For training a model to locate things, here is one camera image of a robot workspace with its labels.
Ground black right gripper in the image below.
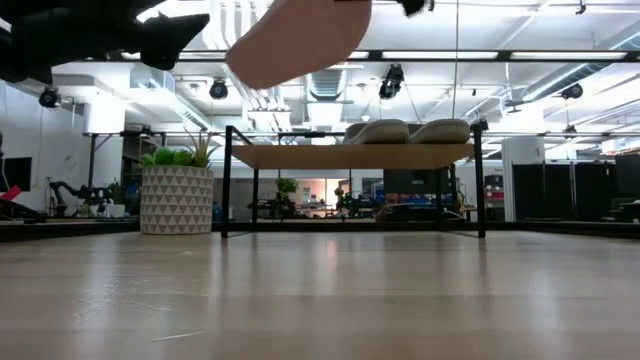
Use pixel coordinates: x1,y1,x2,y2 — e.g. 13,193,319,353
396,0,428,18

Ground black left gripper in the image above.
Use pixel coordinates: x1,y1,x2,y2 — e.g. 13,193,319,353
0,0,212,85

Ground pink rubber slide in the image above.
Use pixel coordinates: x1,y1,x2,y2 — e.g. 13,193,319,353
225,0,374,91

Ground grey rubber slide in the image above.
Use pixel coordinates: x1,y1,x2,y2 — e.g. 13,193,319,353
409,118,472,146
342,118,412,146

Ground wooden shelf black metal legs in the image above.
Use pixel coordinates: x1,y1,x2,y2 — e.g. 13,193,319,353
221,119,490,240

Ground black ceiling spotlight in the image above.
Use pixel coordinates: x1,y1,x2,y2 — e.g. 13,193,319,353
208,78,230,101
560,82,585,101
38,85,61,110

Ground green artificial succulent plant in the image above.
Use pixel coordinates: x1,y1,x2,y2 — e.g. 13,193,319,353
139,128,222,169

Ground large black background screen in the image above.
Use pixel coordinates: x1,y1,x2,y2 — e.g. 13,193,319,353
383,168,454,197

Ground white grey triangle-patterned pot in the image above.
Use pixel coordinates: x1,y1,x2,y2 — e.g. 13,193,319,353
139,165,215,236

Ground green background plant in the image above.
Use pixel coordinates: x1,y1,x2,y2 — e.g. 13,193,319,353
275,177,299,201

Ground red background object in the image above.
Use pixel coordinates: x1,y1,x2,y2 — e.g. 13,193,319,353
0,184,24,204

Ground black partition panels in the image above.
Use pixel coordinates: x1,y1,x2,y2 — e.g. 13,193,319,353
512,161,617,222

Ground black overhead frame beam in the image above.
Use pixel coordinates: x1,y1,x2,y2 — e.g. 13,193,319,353
117,48,640,64

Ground black overhead camera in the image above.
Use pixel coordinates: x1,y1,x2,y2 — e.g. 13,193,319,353
378,63,406,101

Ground thin hanging cable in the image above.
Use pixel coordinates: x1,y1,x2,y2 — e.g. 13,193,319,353
453,0,460,120

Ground black wall monitor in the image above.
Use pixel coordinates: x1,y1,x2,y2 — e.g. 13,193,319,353
0,156,33,193

